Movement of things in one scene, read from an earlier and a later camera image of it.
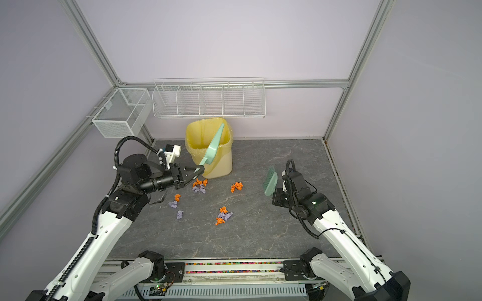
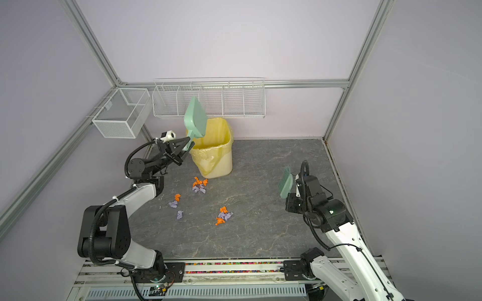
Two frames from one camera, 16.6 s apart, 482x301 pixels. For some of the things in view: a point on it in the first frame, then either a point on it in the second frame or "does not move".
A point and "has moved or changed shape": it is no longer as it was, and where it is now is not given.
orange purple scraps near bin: [199, 185] does not move
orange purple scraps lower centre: [223, 216] does not move
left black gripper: [176, 170] -> [171, 156]
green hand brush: [270, 181] has moved or changed shape
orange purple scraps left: [174, 203] does not move
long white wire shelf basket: [209, 99] does not move
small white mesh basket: [121, 115] does not move
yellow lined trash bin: [199, 142] does not move
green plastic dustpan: [214, 147] -> [196, 119]
